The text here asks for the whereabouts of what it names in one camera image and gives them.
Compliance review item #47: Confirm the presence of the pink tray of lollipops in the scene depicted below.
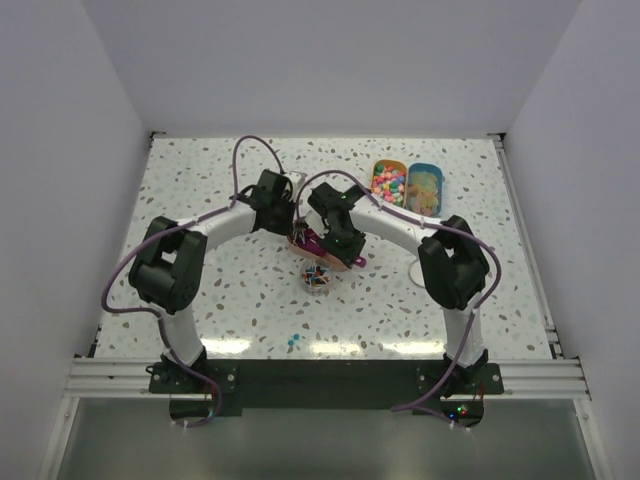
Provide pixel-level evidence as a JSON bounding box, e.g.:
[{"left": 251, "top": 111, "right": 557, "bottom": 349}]
[{"left": 287, "top": 227, "right": 349, "bottom": 272}]

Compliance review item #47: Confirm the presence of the magenta plastic scoop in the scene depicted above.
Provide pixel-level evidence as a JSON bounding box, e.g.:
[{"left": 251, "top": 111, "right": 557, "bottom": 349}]
[{"left": 289, "top": 228, "right": 367, "bottom": 271}]

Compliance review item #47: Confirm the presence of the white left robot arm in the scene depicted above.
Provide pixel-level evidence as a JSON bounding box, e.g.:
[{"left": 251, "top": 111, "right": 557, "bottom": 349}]
[{"left": 128, "top": 169, "right": 306, "bottom": 392}]

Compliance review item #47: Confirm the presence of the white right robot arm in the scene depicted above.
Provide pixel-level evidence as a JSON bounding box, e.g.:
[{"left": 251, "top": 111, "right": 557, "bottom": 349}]
[{"left": 304, "top": 183, "right": 490, "bottom": 393}]

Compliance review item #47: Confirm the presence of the tan tray of star candies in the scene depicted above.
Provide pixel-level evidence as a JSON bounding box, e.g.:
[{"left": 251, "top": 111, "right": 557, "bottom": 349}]
[{"left": 370, "top": 159, "right": 408, "bottom": 208}]

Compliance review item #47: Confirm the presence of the blue tray of wrapped candies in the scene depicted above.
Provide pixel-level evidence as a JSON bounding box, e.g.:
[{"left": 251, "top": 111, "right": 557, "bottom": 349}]
[{"left": 405, "top": 163, "right": 444, "bottom": 217}]

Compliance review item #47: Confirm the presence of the clear glass jar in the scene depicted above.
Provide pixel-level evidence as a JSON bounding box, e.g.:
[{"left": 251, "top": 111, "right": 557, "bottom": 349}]
[{"left": 299, "top": 259, "right": 334, "bottom": 296}]

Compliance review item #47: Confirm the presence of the round silver jar lid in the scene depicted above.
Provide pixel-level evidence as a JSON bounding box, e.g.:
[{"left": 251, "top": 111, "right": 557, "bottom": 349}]
[{"left": 409, "top": 260, "right": 425, "bottom": 288}]

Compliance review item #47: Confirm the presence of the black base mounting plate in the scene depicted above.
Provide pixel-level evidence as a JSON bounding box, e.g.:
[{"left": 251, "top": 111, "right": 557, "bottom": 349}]
[{"left": 146, "top": 358, "right": 505, "bottom": 427}]

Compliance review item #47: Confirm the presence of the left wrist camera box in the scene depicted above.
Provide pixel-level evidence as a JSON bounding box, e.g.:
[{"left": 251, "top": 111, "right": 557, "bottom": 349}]
[{"left": 287, "top": 171, "right": 307, "bottom": 196}]

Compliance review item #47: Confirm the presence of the aluminium front frame rail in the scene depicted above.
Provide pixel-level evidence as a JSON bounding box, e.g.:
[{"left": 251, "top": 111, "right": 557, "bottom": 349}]
[{"left": 63, "top": 358, "right": 591, "bottom": 400}]

